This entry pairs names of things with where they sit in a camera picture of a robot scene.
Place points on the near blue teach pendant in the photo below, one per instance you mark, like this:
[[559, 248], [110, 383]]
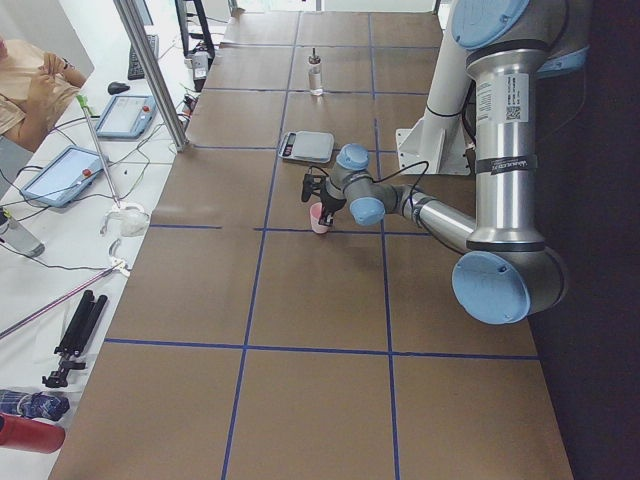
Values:
[[64, 178]]

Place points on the seated person beige shirt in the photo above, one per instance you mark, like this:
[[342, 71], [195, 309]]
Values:
[[37, 86]]

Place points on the clear water bottle green lid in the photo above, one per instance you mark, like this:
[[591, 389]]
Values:
[[18, 237]]

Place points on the far blue teach pendant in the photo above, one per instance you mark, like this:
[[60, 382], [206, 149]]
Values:
[[126, 116]]

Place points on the silver digital kitchen scale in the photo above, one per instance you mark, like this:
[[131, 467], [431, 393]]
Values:
[[307, 146]]

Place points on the blue teach pendant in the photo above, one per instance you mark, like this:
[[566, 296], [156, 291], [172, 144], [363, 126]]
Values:
[[64, 178], [126, 116]]

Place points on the aluminium frame post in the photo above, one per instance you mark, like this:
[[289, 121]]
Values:
[[134, 28]]

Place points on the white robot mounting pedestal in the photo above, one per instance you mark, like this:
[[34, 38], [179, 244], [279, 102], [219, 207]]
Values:
[[437, 140]]

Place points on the pink plastic cup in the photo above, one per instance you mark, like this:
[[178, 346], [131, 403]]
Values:
[[315, 212]]

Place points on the pink handled reacher grabber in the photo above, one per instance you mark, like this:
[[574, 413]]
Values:
[[117, 264]]

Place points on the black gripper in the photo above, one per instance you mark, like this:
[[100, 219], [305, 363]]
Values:
[[332, 204]]

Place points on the green handled reacher grabber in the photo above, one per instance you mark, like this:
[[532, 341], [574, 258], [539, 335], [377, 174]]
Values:
[[103, 158]]

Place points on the glass sauce bottle metal spout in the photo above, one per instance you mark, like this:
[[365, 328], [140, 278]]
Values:
[[315, 74]]

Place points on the red water bottle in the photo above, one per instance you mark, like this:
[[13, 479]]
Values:
[[29, 435]]

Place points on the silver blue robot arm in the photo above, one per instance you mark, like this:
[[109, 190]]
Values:
[[492, 55]]

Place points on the black computer mouse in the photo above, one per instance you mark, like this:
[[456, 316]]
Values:
[[115, 88]]

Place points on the black folded tripod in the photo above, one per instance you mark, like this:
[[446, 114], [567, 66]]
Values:
[[75, 339]]

